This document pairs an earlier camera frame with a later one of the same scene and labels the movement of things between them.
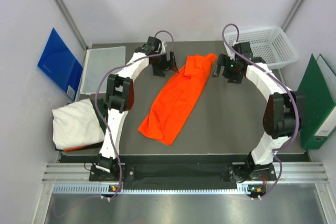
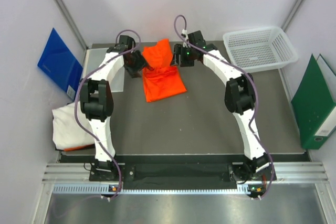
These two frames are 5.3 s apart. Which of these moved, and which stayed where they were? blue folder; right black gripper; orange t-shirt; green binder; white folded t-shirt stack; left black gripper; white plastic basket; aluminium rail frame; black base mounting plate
Moved: right black gripper; left black gripper; orange t-shirt
Stayed: white folded t-shirt stack; green binder; black base mounting plate; blue folder; white plastic basket; aluminium rail frame
